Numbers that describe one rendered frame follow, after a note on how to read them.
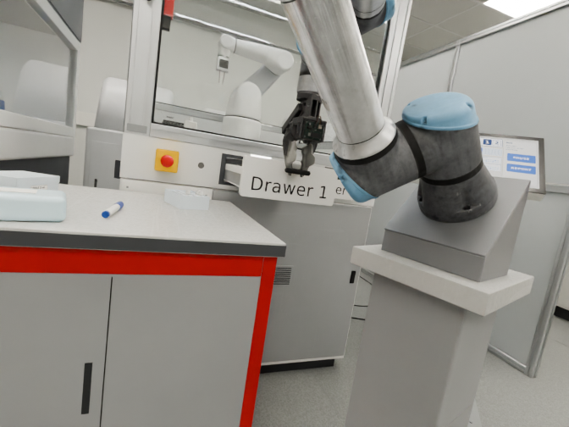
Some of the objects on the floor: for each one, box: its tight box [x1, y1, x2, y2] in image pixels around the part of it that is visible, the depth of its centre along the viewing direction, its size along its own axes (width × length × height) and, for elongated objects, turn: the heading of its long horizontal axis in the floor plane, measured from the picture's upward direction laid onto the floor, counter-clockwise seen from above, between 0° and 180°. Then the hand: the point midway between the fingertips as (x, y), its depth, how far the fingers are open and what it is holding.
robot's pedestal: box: [344, 245, 534, 427], centre depth 76 cm, size 30×30×76 cm
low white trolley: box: [0, 184, 286, 427], centre depth 85 cm, size 58×62×76 cm
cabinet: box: [119, 177, 372, 374], centre depth 174 cm, size 95×103×80 cm
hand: (295, 171), depth 89 cm, fingers closed on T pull, 3 cm apart
